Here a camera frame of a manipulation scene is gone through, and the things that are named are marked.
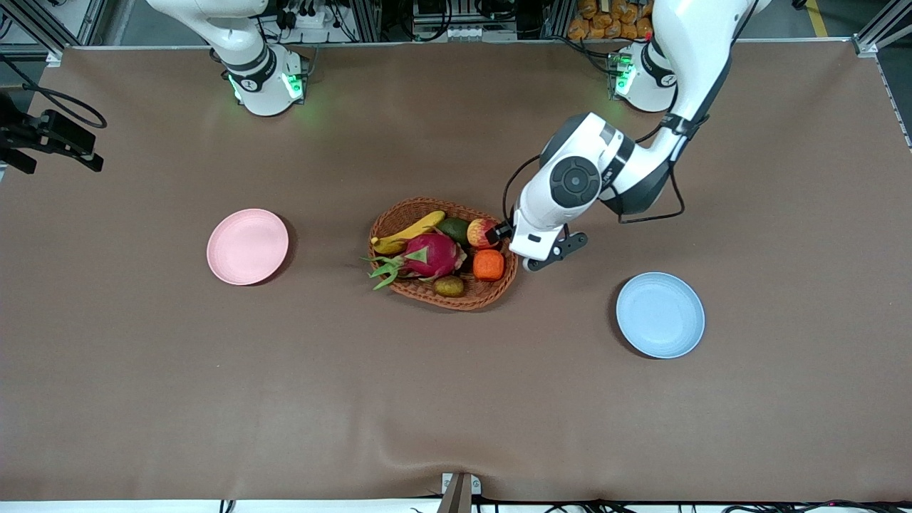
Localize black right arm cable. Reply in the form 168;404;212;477
0;53;108;130

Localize pink dragon fruit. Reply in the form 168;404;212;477
361;229;469;291

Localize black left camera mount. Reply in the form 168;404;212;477
531;231;589;271

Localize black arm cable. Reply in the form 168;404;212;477
502;114;713;226
0;53;108;130

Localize blue plate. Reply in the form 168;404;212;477
616;271;706;359

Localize orange fruit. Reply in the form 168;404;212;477
472;249;505;282

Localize aluminium frame profile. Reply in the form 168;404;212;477
0;0;66;68
851;0;912;58

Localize grey metal bracket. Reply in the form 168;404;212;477
436;472;482;513

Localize bag of orange snacks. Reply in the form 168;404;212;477
568;0;656;41

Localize green avocado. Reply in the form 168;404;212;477
436;217;471;248

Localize brown table cloth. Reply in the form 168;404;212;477
0;39;912;503

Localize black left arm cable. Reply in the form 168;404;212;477
502;114;713;226

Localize white power strip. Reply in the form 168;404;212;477
281;6;344;31

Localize brown wicker basket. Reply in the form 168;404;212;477
368;197;519;311

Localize yellow banana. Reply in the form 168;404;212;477
370;210;447;256

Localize red yellow apple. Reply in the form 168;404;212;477
467;218;500;249

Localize pink plate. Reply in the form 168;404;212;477
206;208;290;286

